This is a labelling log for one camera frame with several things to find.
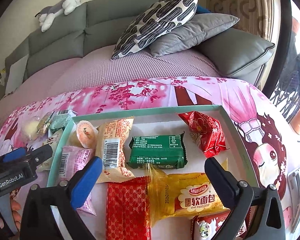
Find white nut snack packet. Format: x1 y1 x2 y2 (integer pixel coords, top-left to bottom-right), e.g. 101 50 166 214
36 128 64 173

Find clear bag round bun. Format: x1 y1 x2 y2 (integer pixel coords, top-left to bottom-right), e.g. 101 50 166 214
20 116 43 142

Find pink snack packet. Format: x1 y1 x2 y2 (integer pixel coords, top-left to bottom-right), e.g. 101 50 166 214
57 146 96 216

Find light green white packet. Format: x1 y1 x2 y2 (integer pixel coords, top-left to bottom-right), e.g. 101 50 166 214
49 109 77 134

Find red patterned packet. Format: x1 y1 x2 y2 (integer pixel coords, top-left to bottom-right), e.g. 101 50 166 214
106 177 151 240

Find orange jelly cup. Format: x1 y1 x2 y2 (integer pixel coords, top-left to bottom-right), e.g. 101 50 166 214
69 120 98 149

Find yellow soft bread packet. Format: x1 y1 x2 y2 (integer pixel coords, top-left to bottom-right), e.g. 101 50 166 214
146 164 228 226

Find red crinkled candy packet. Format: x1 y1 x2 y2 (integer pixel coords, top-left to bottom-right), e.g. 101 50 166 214
178 111 226 158

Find orange cream snack packet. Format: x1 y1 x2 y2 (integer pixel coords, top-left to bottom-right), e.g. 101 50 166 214
95 116 135 184

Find dark green snack packet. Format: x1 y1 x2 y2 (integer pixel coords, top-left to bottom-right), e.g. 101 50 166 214
127 133 187 169

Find clear pack round crackers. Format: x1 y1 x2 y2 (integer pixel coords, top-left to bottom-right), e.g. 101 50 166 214
37 111 54 137

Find person left hand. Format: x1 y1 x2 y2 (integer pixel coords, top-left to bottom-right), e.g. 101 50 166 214
0 196 21 235

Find red white cartoon packet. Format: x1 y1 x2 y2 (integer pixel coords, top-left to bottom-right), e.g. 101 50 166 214
190 209 251 240

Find cartoon girl pink cloth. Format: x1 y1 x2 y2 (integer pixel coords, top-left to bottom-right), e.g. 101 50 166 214
0 76 300 239

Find teal white box lid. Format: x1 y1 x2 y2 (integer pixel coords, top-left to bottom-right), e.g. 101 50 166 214
47 105 258 239

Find light grey cushion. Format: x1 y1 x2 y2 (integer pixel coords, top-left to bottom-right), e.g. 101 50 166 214
5 55 29 96

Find pink sofa cover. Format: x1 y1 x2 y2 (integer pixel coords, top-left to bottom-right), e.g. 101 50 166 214
0 46 219 129

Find grey white plush dog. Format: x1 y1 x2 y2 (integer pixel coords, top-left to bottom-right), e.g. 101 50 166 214
35 0 81 33

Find grey sofa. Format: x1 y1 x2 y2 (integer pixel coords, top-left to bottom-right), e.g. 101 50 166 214
5 0 275 81

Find black white patterned pillow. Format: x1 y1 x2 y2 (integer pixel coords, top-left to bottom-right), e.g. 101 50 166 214
111 0 198 60

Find patterned beige curtain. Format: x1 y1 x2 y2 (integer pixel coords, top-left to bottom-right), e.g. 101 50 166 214
206 0 280 43

